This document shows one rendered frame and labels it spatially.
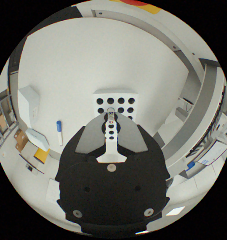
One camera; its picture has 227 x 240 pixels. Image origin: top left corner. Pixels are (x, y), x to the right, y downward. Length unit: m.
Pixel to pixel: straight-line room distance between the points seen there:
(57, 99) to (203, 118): 0.35
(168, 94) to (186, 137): 0.12
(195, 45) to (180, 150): 0.25
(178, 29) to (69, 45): 0.24
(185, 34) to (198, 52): 0.05
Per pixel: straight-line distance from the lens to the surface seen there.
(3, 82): 0.50
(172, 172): 0.31
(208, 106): 0.20
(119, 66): 0.16
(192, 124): 0.19
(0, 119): 3.53
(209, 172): 3.82
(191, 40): 0.23
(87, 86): 0.17
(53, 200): 3.60
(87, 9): 0.27
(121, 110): 0.15
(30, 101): 0.25
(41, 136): 0.41
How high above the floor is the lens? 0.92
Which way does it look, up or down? 57 degrees down
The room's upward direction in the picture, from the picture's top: 177 degrees clockwise
